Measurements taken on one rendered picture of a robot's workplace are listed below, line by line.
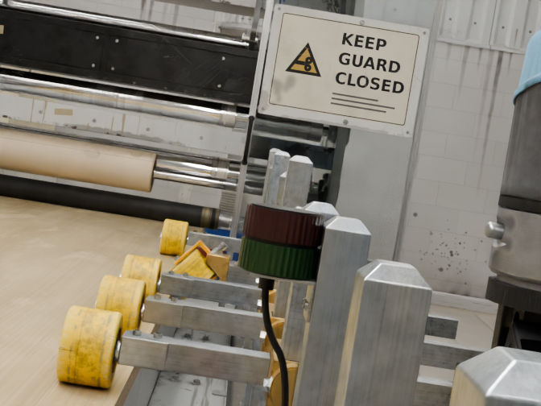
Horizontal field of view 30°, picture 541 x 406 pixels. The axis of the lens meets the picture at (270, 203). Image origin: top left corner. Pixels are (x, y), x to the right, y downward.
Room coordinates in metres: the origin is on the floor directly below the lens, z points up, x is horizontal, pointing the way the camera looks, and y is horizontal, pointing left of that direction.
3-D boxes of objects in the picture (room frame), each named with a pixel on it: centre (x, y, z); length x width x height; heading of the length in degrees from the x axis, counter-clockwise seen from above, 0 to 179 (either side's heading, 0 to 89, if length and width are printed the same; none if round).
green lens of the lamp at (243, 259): (0.76, -0.01, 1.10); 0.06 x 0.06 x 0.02
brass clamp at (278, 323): (1.29, -0.04, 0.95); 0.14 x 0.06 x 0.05; 2
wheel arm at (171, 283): (1.56, -0.07, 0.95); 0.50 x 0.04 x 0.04; 92
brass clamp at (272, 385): (1.04, -0.05, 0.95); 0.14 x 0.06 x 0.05; 2
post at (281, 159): (2.27, -0.01, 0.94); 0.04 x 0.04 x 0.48; 2
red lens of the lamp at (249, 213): (0.76, -0.01, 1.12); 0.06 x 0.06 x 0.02
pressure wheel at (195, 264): (1.80, 0.12, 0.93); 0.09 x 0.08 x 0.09; 92
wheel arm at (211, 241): (2.31, -0.04, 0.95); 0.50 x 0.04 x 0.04; 92
